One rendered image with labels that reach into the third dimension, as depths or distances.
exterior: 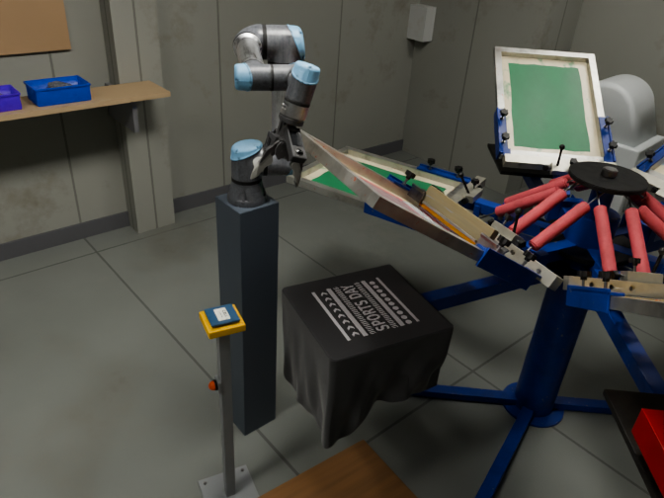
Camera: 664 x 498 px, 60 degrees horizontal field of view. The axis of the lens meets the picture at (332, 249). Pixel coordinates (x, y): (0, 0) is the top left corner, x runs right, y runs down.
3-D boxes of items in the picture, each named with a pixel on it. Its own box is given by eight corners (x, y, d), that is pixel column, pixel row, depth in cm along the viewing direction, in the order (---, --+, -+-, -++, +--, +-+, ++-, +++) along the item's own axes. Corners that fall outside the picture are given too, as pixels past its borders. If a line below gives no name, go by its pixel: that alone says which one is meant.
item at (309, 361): (324, 453, 206) (332, 362, 184) (278, 372, 240) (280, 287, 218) (332, 450, 208) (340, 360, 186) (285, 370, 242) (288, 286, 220)
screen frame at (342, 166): (372, 207, 152) (379, 196, 151) (288, 134, 196) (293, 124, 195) (527, 287, 200) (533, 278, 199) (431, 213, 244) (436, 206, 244)
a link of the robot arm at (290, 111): (313, 110, 161) (288, 103, 157) (308, 125, 163) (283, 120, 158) (302, 102, 167) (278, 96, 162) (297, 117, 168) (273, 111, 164)
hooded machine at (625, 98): (637, 234, 483) (694, 86, 419) (604, 254, 450) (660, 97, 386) (560, 202, 529) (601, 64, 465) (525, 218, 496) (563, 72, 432)
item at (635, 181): (530, 444, 282) (616, 195, 213) (478, 389, 312) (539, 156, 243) (588, 420, 298) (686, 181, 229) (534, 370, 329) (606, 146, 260)
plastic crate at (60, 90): (80, 91, 356) (77, 74, 351) (93, 100, 343) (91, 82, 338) (26, 98, 338) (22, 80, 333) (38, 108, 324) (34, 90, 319)
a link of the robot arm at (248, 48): (228, 19, 198) (234, 60, 159) (260, 20, 201) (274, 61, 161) (229, 53, 205) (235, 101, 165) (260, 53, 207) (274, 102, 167)
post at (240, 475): (211, 524, 236) (199, 344, 187) (198, 481, 252) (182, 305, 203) (263, 505, 245) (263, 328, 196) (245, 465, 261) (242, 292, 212)
